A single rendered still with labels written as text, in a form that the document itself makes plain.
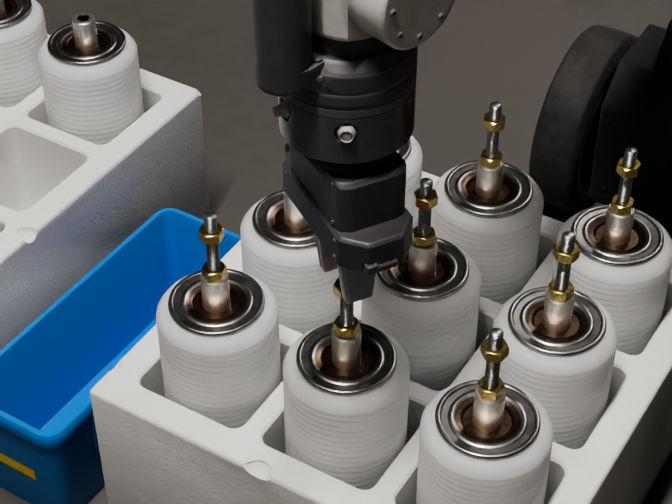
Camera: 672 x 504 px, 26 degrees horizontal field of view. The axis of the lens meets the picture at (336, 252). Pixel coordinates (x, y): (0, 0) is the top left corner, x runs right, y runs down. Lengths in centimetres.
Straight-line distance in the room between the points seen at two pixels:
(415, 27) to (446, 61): 100
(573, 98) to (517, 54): 38
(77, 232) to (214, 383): 31
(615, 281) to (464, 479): 24
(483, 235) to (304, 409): 24
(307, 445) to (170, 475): 14
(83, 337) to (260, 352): 31
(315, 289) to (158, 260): 29
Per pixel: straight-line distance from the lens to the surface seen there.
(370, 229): 95
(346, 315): 105
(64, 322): 137
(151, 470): 121
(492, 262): 124
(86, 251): 142
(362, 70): 88
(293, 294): 121
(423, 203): 111
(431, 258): 115
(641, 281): 119
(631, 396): 119
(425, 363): 118
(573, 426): 116
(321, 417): 107
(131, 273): 143
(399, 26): 84
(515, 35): 191
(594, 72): 152
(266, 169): 167
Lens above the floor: 103
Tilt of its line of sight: 41 degrees down
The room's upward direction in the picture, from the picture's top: straight up
